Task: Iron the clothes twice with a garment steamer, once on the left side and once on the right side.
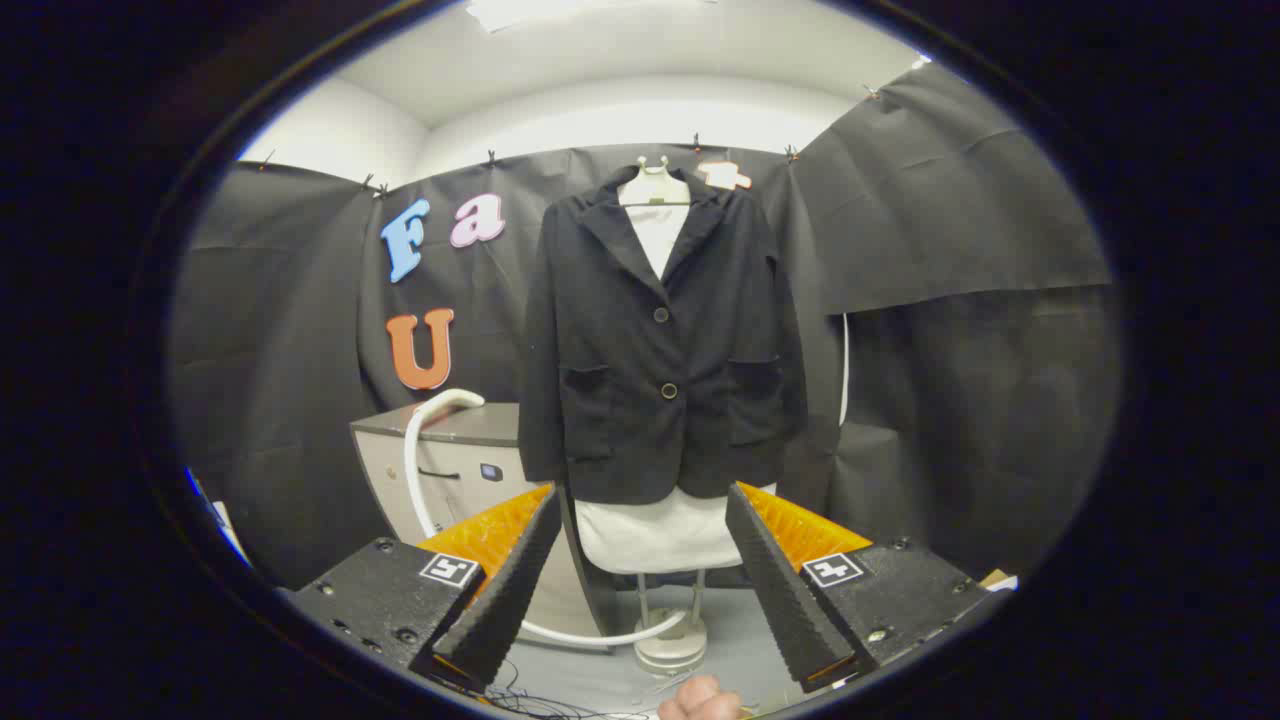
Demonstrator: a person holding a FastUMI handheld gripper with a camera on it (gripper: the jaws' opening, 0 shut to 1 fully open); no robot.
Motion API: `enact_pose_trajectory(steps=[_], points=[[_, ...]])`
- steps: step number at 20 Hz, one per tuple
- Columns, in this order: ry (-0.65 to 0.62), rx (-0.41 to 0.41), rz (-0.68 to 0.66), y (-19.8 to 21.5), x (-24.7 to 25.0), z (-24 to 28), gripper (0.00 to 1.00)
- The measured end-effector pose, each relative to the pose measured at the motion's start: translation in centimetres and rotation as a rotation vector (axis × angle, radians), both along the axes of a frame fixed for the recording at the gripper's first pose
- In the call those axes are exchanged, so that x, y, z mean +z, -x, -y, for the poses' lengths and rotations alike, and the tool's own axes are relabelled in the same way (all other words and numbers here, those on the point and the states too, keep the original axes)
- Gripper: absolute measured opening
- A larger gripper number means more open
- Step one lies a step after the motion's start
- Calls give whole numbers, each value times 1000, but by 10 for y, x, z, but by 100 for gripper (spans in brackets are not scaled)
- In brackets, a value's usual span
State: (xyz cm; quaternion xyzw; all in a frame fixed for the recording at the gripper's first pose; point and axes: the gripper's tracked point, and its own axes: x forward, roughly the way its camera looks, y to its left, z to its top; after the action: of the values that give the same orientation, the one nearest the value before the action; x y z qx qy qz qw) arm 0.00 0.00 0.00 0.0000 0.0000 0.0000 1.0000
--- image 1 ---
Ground black blazer jacket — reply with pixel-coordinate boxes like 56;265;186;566
517;165;809;506

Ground black backdrop cloth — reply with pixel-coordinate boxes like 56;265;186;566
165;62;1123;591

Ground white steamer stand base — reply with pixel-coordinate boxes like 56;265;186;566
633;568;709;675

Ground grey cabinet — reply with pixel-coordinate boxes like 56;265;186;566
350;402;619;651

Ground white garment steamer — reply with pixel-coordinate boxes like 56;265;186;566
403;388;691;648

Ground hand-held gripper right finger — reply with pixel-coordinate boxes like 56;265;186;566
725;481;989;694

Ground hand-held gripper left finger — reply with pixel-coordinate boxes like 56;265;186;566
288;483;563;693

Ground long ceiling light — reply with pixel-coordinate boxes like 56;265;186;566
465;0;723;33

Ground white plastic hanger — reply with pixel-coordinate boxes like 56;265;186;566
618;155;693;208

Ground thin black cables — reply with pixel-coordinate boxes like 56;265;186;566
478;682;663;720

